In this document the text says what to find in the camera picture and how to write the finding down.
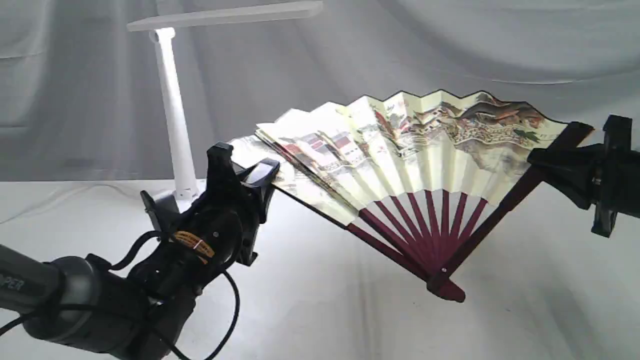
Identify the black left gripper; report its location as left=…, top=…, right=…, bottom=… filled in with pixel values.
left=127, top=142, right=281, bottom=301

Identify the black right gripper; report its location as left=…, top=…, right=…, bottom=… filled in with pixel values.
left=527, top=114, right=640, bottom=238

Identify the painted paper folding fan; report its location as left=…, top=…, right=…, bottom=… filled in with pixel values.
left=230, top=89, right=594, bottom=303

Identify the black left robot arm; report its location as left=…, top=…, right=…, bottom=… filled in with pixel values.
left=0, top=142, right=281, bottom=360

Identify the white desk lamp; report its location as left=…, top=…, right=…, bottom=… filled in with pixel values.
left=126, top=0, right=323, bottom=210

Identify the grey backdrop curtain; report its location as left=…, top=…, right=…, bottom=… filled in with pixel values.
left=1, top=0, right=640, bottom=182

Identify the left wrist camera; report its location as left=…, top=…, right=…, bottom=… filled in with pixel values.
left=139, top=190, right=192, bottom=243

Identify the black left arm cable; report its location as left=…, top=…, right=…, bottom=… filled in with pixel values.
left=0, top=230, right=242, bottom=360

